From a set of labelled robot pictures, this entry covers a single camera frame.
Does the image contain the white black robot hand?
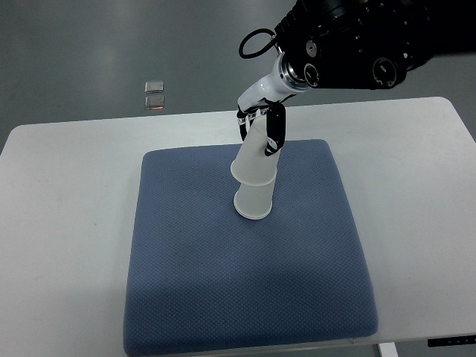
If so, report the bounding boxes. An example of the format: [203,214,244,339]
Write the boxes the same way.
[237,73,298,156]

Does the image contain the white paper cup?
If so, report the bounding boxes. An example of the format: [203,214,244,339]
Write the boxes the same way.
[231,116,280,187]
[234,179,275,220]

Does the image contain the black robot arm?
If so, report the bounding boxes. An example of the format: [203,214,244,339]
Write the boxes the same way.
[237,1,475,156]

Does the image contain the white paper cup on mat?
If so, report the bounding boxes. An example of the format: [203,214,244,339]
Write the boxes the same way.
[234,179,275,220]

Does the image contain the lower metal floor plate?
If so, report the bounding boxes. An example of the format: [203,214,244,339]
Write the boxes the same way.
[144,94,165,110]

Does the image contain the metal floor plate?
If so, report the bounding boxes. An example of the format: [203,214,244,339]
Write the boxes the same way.
[144,80,164,93]
[144,94,165,110]

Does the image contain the upper metal floor plate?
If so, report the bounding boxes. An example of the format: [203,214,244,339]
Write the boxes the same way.
[144,80,164,93]

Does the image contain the blue textured cushion mat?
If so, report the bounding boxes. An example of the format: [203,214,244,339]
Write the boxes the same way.
[123,139,378,356]

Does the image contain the white table leg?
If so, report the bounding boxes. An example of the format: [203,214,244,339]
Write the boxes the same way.
[378,342,399,357]

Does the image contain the black table control panel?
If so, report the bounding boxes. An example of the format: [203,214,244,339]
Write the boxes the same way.
[427,335,476,347]

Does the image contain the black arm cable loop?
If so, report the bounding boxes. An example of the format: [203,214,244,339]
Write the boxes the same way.
[239,28,280,60]

